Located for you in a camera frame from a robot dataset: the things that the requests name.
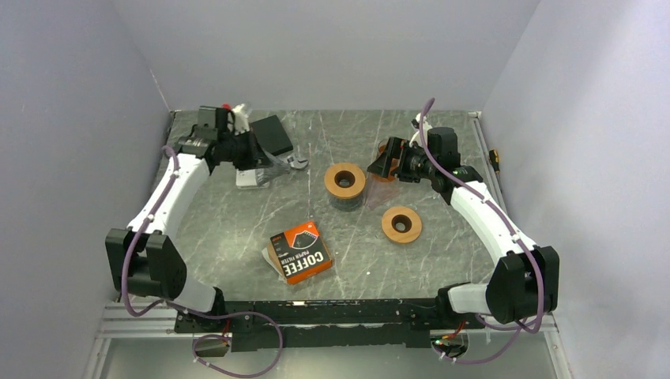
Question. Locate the grey ribbed glass dripper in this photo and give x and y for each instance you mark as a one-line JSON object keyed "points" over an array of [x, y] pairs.
{"points": [[277, 168]]}

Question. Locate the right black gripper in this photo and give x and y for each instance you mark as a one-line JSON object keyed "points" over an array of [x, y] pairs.
{"points": [[397, 148]]}

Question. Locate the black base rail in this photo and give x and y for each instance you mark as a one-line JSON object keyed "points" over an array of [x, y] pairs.
{"points": [[410, 322]]}

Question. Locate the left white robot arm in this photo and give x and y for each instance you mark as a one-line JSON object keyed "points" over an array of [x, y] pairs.
{"points": [[143, 258]]}

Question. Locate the orange coffee filter box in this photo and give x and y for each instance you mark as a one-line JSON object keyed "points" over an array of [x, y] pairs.
{"points": [[298, 253]]}

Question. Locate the yellow black screwdriver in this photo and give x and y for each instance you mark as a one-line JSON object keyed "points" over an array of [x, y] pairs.
{"points": [[494, 160]]}

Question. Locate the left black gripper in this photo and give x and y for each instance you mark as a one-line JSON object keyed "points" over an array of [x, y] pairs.
{"points": [[257, 157]]}

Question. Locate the black flat box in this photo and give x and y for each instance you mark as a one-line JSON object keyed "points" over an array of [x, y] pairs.
{"points": [[272, 136]]}

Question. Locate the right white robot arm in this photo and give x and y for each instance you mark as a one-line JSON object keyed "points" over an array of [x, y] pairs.
{"points": [[525, 281]]}

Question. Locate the red handled adjustable wrench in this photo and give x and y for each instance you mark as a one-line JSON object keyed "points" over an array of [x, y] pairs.
{"points": [[297, 163]]}

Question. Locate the white square adapter box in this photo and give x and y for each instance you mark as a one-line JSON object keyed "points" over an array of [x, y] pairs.
{"points": [[251, 179]]}

